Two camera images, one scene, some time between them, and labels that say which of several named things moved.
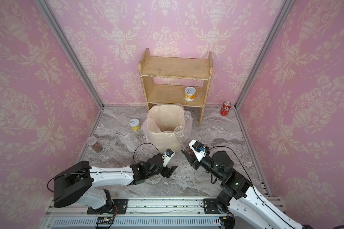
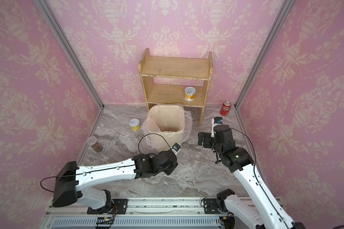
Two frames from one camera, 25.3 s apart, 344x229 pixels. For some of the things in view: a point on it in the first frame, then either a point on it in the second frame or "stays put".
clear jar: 96,146 stays put
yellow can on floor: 134,123 stays put
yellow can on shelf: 189,93 stays put
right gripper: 193,161 -> 209,139
